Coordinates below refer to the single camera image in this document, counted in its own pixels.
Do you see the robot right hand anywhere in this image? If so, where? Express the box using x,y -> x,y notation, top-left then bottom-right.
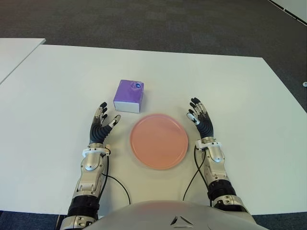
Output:
185,97 -> 215,139

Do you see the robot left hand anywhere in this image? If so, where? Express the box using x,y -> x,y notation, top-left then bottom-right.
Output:
89,102 -> 121,144

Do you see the purple tissue paper pack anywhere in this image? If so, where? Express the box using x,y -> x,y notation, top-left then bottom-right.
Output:
113,79 -> 144,114

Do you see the pink round plate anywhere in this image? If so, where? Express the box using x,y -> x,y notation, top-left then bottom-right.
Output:
130,113 -> 189,171

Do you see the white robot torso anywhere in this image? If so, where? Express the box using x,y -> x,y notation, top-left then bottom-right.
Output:
92,200 -> 264,230

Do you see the white table with dark edge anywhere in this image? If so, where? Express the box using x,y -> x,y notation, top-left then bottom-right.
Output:
0,38 -> 46,84

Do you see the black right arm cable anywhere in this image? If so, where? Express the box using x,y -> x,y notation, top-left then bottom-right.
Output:
182,146 -> 214,207

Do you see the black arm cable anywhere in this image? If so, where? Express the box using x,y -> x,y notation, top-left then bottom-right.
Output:
182,146 -> 214,207
100,150 -> 132,205

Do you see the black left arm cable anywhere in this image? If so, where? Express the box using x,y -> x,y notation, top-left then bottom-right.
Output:
100,150 -> 132,205

